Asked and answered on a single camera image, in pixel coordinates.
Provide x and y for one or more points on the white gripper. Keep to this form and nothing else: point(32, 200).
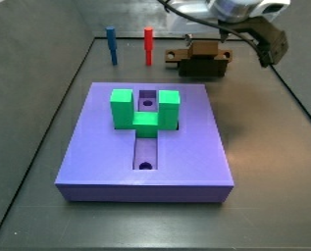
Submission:
point(232, 11)

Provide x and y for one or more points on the brown T-shaped block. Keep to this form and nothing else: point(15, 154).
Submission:
point(199, 49)

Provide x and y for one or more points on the dark grey fixture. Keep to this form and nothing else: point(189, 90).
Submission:
point(202, 67)

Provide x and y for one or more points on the red peg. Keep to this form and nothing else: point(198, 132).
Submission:
point(149, 44)

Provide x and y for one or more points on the blue peg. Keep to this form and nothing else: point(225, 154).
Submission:
point(111, 43)

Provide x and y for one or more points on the green U-shaped block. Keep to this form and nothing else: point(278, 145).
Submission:
point(151, 113)

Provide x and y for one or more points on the purple base block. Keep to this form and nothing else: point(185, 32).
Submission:
point(181, 168)

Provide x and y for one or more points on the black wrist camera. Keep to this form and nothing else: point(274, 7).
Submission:
point(270, 38)

